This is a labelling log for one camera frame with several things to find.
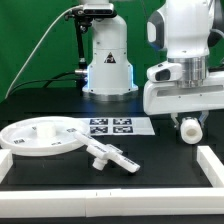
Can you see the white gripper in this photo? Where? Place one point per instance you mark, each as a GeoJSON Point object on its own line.
{"type": "Point", "coordinates": [167, 98]}

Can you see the white cross table base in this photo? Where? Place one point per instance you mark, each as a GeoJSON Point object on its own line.
{"type": "Point", "coordinates": [105, 152]}

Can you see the white round table top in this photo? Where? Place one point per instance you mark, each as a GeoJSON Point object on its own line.
{"type": "Point", "coordinates": [43, 136]}

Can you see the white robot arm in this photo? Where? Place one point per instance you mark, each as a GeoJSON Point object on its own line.
{"type": "Point", "coordinates": [185, 30]}

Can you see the white fence bar right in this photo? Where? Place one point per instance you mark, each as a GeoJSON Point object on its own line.
{"type": "Point", "coordinates": [211, 166]}

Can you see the white fence bar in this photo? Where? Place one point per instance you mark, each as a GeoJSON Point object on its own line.
{"type": "Point", "coordinates": [111, 202]}
{"type": "Point", "coordinates": [6, 162]}
{"type": "Point", "coordinates": [211, 166]}

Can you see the paper sheet with markers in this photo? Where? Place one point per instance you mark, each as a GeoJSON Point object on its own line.
{"type": "Point", "coordinates": [120, 126]}

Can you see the white fence bar front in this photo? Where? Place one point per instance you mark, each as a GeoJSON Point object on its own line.
{"type": "Point", "coordinates": [111, 202]}

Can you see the white fence bar left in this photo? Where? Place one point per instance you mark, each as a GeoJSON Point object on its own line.
{"type": "Point", "coordinates": [6, 162]}

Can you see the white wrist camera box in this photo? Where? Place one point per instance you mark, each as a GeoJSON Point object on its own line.
{"type": "Point", "coordinates": [165, 72]}

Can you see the black camera on stand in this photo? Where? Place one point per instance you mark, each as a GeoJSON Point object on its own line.
{"type": "Point", "coordinates": [83, 17]}

